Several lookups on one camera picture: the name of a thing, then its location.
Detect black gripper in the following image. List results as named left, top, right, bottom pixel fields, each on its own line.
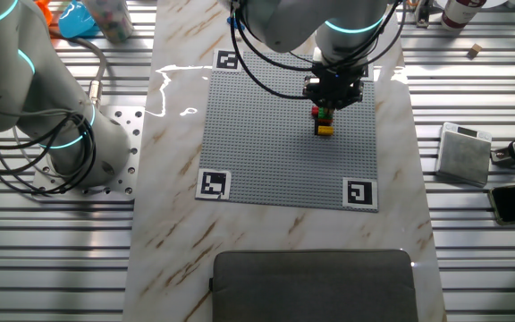
left=304, top=62, right=365, bottom=112

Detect grey Lego baseplate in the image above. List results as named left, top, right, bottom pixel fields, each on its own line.
left=194, top=48, right=380, bottom=214

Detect silver digital scale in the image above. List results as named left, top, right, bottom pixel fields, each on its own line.
left=434, top=122, right=494, bottom=188

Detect red white bottle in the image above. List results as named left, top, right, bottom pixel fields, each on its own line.
left=440, top=0, right=487, bottom=31

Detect grey fabric pad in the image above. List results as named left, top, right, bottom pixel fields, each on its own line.
left=210, top=249, right=419, bottom=322

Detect clear plastic cup with bricks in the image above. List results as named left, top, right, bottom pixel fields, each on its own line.
left=82, top=0, right=135, bottom=45

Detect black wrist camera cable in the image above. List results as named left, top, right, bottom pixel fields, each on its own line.
left=229, top=0, right=409, bottom=100

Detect grey metal bracket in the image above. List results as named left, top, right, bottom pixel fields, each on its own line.
left=413, top=0, right=435, bottom=29

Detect perforated metal robot base plate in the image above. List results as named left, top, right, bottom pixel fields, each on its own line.
left=30, top=106, right=146, bottom=203

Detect grey robot conduit cable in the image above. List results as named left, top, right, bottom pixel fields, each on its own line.
left=46, top=33, right=109, bottom=110

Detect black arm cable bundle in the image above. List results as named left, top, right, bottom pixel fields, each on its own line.
left=0, top=111, right=97, bottom=197

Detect blue toy shovel yellow handle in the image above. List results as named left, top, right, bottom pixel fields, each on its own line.
left=58, top=0, right=102, bottom=39

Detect orange toy shovel green handle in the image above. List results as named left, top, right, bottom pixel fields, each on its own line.
left=33, top=0, right=55, bottom=27

